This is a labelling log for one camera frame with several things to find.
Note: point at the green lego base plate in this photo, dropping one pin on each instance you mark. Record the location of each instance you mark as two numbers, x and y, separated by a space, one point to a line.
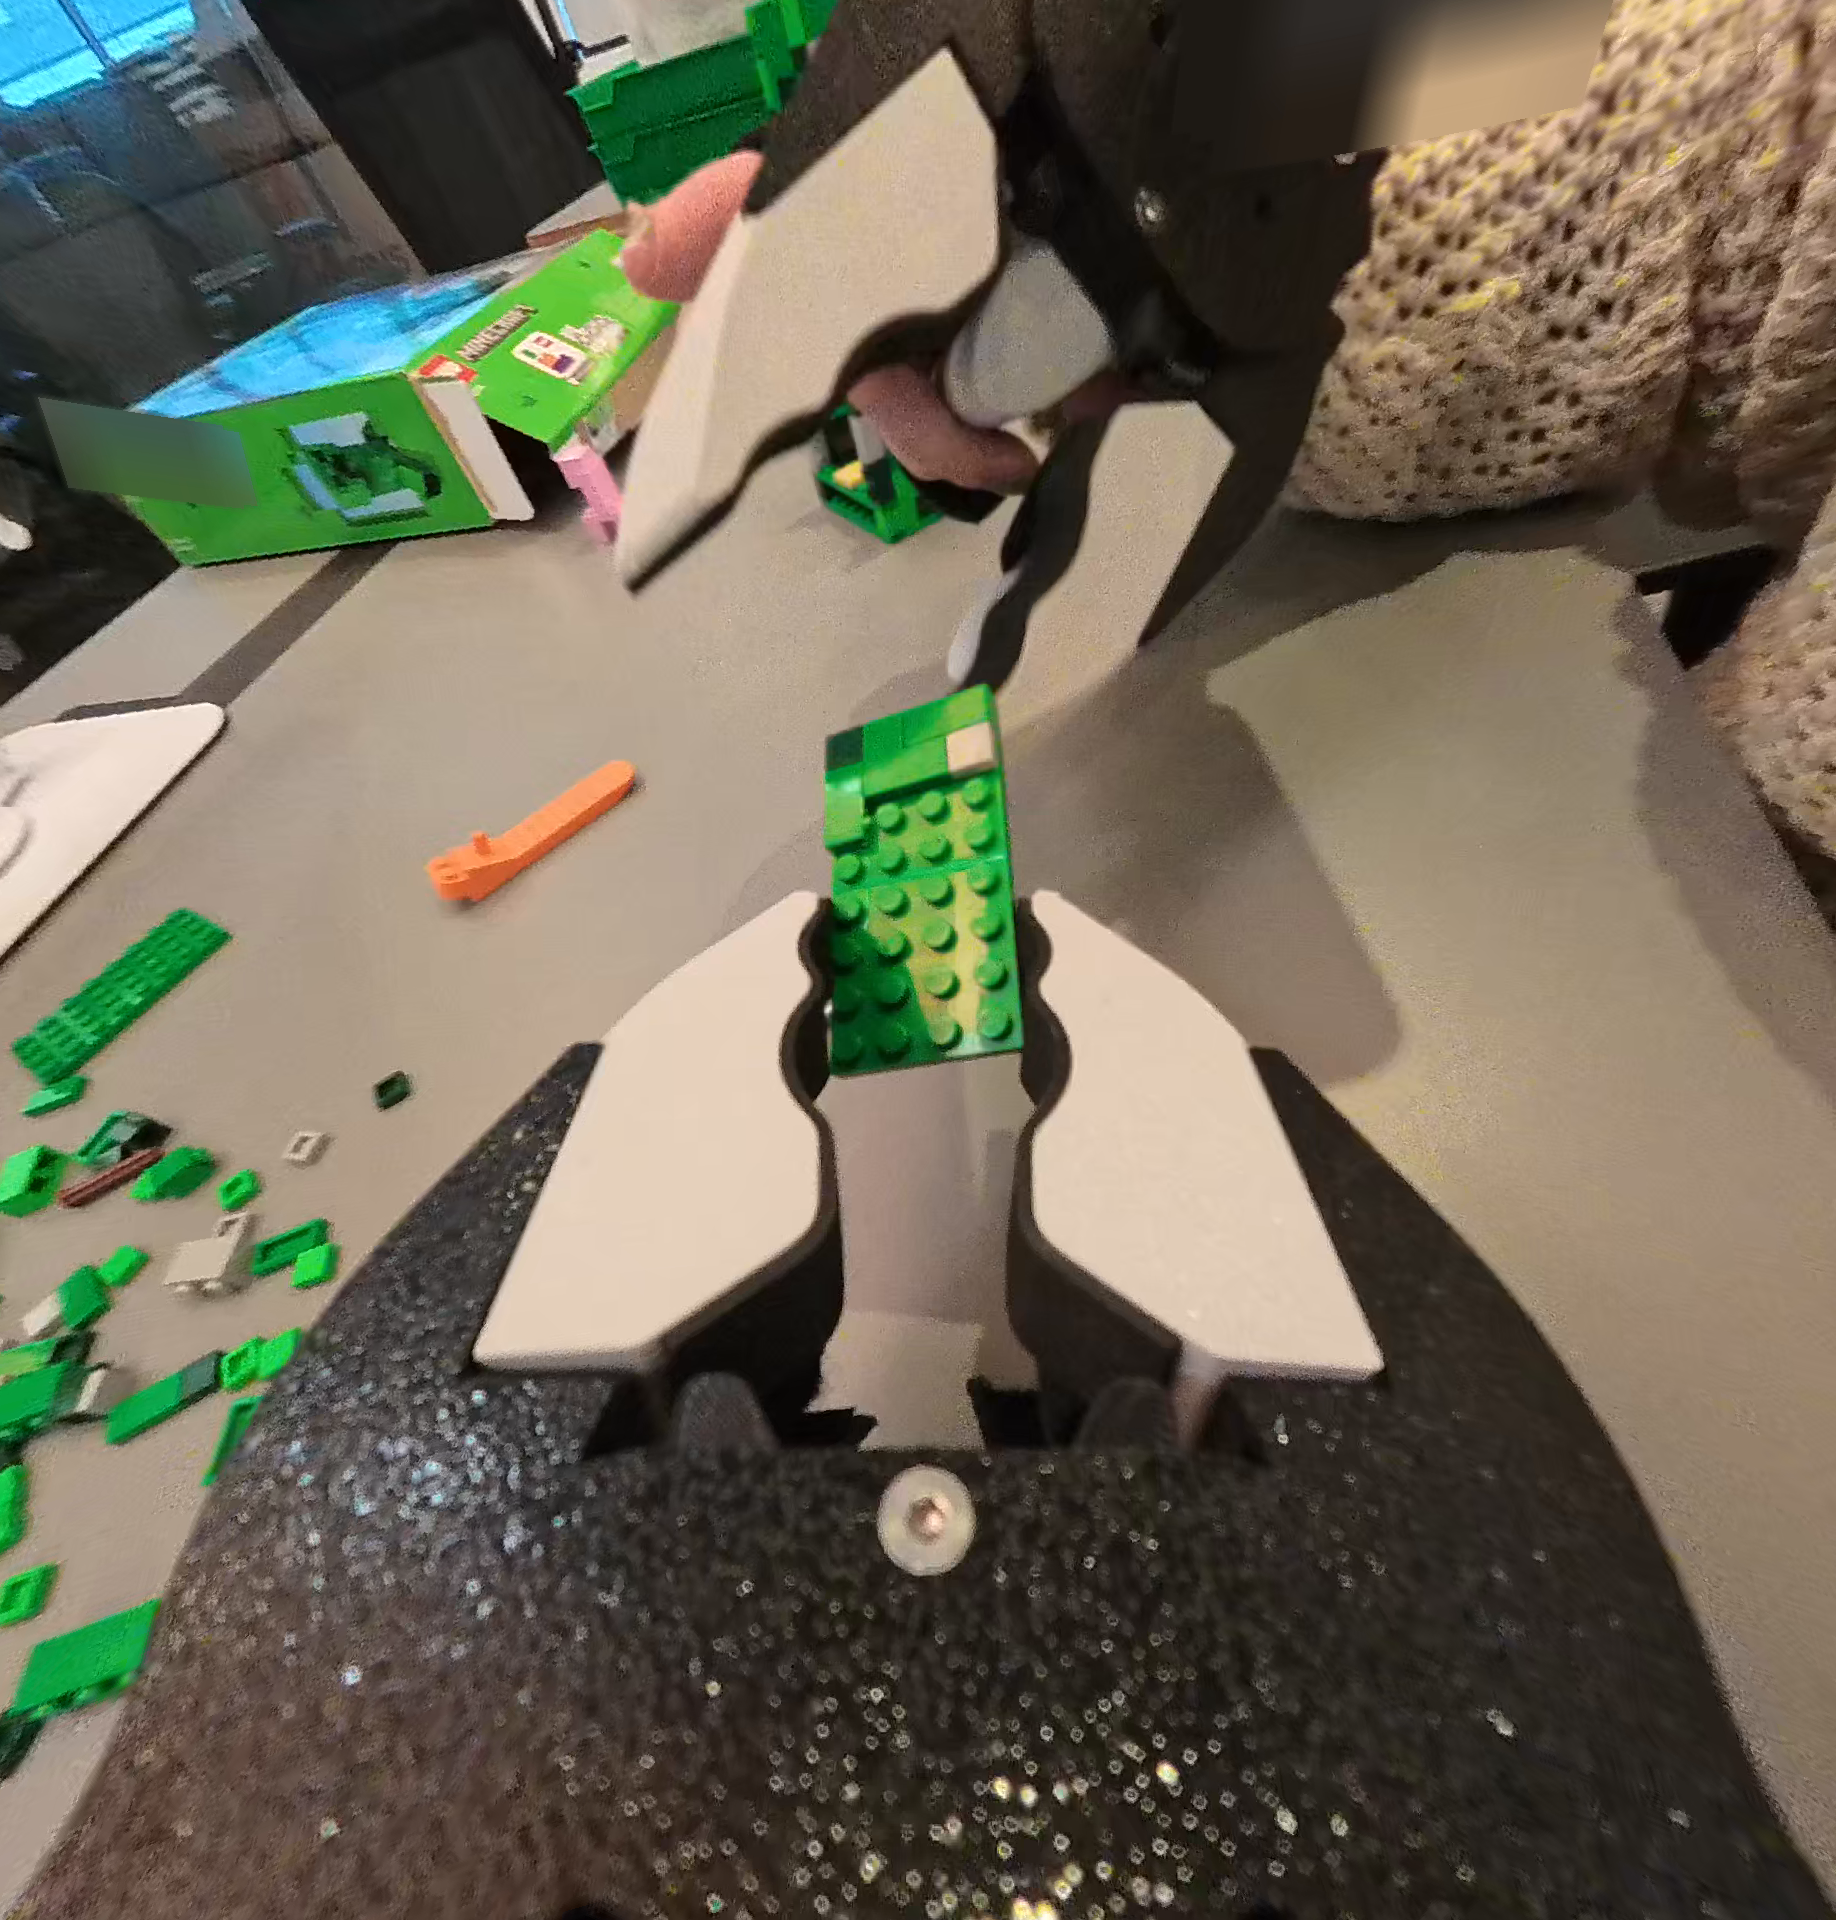
925 945

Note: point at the person's right forearm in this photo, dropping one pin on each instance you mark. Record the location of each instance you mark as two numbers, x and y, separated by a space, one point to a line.
1532 300

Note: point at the person's right hand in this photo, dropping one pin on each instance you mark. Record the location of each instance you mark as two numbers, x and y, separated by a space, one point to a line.
932 436

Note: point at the green lego set box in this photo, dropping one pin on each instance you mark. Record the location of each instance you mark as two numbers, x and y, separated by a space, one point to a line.
347 450

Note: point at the green L-shaped lego tile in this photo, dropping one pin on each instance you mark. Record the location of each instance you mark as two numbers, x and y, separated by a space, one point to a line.
917 751

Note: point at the long green studded lego plate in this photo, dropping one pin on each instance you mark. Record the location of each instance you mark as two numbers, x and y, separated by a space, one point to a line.
123 990

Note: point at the pile of loose lego pieces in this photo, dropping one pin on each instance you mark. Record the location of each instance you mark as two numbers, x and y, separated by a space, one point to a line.
77 1410

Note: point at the brown lego bar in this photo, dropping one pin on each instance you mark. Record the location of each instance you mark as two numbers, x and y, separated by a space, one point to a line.
112 1180

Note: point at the orange lego brick separator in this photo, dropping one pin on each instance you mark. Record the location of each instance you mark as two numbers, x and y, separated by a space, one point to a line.
528 833

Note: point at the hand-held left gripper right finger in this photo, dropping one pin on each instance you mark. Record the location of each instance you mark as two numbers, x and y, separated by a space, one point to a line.
1203 1200

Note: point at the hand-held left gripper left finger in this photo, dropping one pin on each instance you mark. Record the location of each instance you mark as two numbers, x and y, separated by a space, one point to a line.
663 1200

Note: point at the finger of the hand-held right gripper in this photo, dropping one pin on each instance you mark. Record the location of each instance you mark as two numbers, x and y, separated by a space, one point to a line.
1061 540
827 271

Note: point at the pink lego pig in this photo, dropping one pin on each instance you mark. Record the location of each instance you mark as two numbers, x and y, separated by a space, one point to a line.
596 487

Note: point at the grey lego brick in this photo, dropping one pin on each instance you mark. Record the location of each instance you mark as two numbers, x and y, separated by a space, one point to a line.
206 1261

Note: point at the black chair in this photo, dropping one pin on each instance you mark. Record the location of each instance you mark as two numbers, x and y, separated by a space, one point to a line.
438 121

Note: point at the small green lego figure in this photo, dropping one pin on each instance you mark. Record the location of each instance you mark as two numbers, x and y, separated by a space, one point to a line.
881 503

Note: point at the green plastic storage crates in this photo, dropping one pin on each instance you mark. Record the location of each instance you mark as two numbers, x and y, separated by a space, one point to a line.
678 106

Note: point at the green rectangular lego tile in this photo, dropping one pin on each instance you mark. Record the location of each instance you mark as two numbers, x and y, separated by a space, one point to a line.
848 818

